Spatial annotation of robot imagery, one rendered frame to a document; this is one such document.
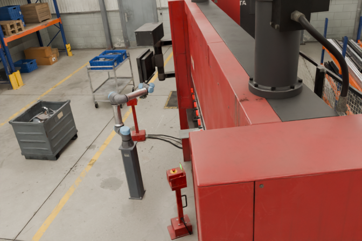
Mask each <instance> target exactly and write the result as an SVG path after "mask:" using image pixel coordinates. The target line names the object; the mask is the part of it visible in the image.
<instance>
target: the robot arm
mask: <svg viewBox="0 0 362 241"><path fill-rule="evenodd" d="M154 87H155V85H154V84H153V83H152V82H150V83H149V84H146V83H140V84H139V85H138V88H139V90H137V91H134V92H132V93H129V94H124V95H120V94H118V93H117V92H114V91H113V92H111V93H110V94H109V95H108V99H109V100H110V103H111V105H112V106H113V112H114V118H115V124H114V131H115V132H116V133H118V134H119V135H120V136H121V138H122V144H121V146H122V148H131V147H133V146H134V142H133V140H132V138H131V133H130V128H129V127H128V126H125V125H124V122H123V121H122V116H121V109H120V104H124V103H127V102H128V101H130V100H132V99H134V98H137V99H138V98H139V97H140V98H142V99H144V98H146V97H147V95H148V93H153V91H154Z"/></svg>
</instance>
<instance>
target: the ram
mask: <svg viewBox="0 0 362 241"><path fill-rule="evenodd" d="M187 25H188V34H189V48H190V61H191V73H192V75H191V76H192V78H193V79H192V80H193V81H194V86H195V88H196V89H195V90H196V92H197V94H196V95H197V96H198V98H197V99H198V100H199V102H198V103H199V104H200V106H199V107H200V108H201V111H202V114H203V116H202V115H201V116H202V118H203V119H204V121H203V122H204V123H205V126H206V130H212V129H222V128H228V127H235V124H234V122H233V120H232V117H231V115H230V113H229V110H228V108H227V106H226V103H225V101H224V99H223V97H222V94H221V92H220V90H219V87H218V85H217V83H216V81H215V78H214V76H213V74H212V72H211V69H210V67H209V66H208V63H207V60H206V58H205V56H204V54H203V51H202V49H201V47H200V44H199V42H198V39H197V37H196V35H195V33H194V30H193V28H192V26H191V24H190V21H189V19H188V17H187ZM191 55H192V59H191ZM192 60H193V64H194V69H193V64H192Z"/></svg>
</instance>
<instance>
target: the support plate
mask: <svg viewBox="0 0 362 241"><path fill-rule="evenodd" d="M193 130H194V129H185V130H179V139H185V138H189V132H192V131H193ZM195 130H202V129H199V128H195Z"/></svg>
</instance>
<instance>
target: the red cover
mask: <svg viewBox="0 0 362 241"><path fill-rule="evenodd" d="M184 5H185V12H186V15H187V17H188V19H189V21H190V24H191V26H192V28H193V30H194V33H195V35H196V37H197V39H198V42H199V44H200V47H201V49H202V51H203V54H204V56H205V58H206V60H207V63H208V66H209V67H210V69H211V72H212V74H213V76H214V78H215V81H216V83H217V85H218V87H219V90H220V92H221V94H222V97H223V99H224V101H225V103H226V106H227V108H228V110H229V113H230V115H231V117H232V120H233V122H234V124H235V127H238V126H249V125H259V124H269V123H279V122H282V121H281V120H280V118H279V117H278V115H277V114H276V112H275V111H274V110H273V108H272V107H271V106H270V104H269V103H268V102H267V100H266V99H265V98H263V97H259V96H256V95H254V94H252V93H251V92H250V91H249V89H248V81H249V78H250V77H249V76H248V74H247V73H246V72H245V70H244V69H243V67H242V66H241V65H240V63H239V62H238V60H237V59H236V58H235V56H234V55H233V54H232V52H231V51H230V50H229V48H228V47H227V45H226V44H225V43H224V41H223V40H222V39H221V37H220V36H219V35H218V33H217V32H216V30H215V29H214V28H213V26H212V25H211V23H210V22H209V21H208V19H207V18H206V17H205V15H204V14H203V13H202V11H201V10H200V8H199V7H198V6H197V4H196V3H194V2H191V0H184Z"/></svg>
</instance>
